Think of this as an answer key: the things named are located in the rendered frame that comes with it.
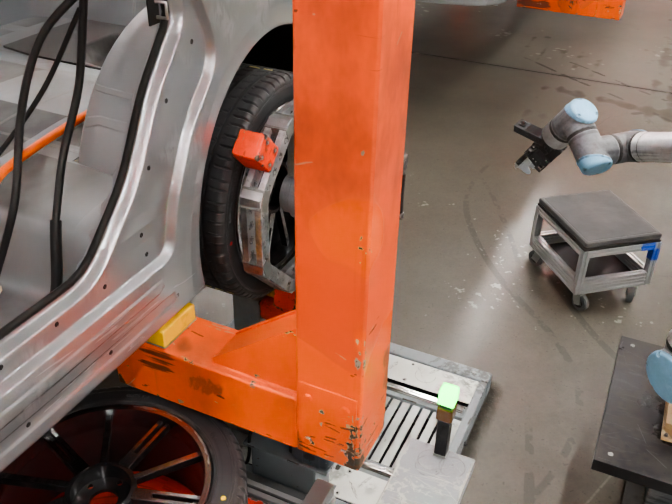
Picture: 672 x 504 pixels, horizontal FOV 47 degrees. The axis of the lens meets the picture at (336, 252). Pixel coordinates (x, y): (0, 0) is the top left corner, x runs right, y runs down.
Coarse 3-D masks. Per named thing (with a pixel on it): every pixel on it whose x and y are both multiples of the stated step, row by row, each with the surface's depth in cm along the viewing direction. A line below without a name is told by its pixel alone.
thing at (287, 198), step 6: (288, 180) 214; (282, 186) 214; (288, 186) 213; (282, 192) 214; (288, 192) 213; (282, 198) 214; (288, 198) 212; (294, 198) 212; (282, 204) 216; (288, 204) 213; (294, 204) 212; (288, 210) 217; (294, 210) 214; (294, 216) 217
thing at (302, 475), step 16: (256, 448) 219; (272, 448) 219; (288, 448) 219; (256, 464) 223; (272, 464) 220; (288, 464) 217; (304, 464) 214; (320, 464) 210; (272, 480) 224; (288, 480) 220; (304, 480) 217
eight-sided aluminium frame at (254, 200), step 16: (288, 112) 202; (272, 128) 195; (288, 128) 194; (256, 176) 195; (272, 176) 193; (256, 192) 192; (240, 208) 195; (256, 208) 192; (256, 224) 195; (256, 240) 198; (256, 256) 200; (256, 272) 203; (272, 272) 208; (288, 272) 228; (288, 288) 220
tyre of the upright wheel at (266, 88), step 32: (256, 96) 197; (288, 96) 209; (224, 128) 193; (256, 128) 197; (224, 160) 190; (224, 192) 191; (224, 224) 194; (224, 256) 199; (224, 288) 212; (256, 288) 220
